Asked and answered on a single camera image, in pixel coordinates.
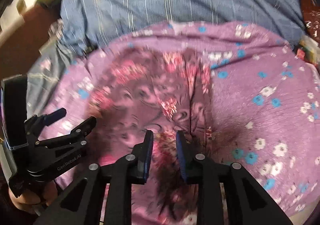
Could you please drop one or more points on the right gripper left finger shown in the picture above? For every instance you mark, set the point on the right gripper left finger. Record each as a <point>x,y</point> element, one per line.
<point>102,194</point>

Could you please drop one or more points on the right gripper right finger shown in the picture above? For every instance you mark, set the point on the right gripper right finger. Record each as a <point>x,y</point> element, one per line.
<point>226,192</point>

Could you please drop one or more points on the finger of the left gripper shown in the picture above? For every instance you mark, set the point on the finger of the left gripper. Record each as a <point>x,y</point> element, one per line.
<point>39,122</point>
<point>78,133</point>

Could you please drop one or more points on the maroon floral garment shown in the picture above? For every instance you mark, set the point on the maroon floral garment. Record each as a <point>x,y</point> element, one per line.
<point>162,92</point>

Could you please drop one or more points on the person left hand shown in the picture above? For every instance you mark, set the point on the person left hand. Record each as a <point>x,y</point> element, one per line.
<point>29,199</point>

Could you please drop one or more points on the dark red headboard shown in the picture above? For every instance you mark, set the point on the dark red headboard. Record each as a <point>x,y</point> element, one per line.
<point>21,42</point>

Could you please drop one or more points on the grey patterned small cloth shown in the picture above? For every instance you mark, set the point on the grey patterned small cloth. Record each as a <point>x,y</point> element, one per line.
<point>55,29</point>

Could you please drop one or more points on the purple floral bed sheet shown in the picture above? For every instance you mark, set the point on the purple floral bed sheet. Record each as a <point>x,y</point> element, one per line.
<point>264,102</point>

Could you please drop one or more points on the blue plaid quilt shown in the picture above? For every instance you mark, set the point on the blue plaid quilt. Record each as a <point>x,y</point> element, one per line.
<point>97,22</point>

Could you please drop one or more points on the red plastic bag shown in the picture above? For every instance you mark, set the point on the red plastic bag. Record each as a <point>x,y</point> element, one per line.
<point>310,13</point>

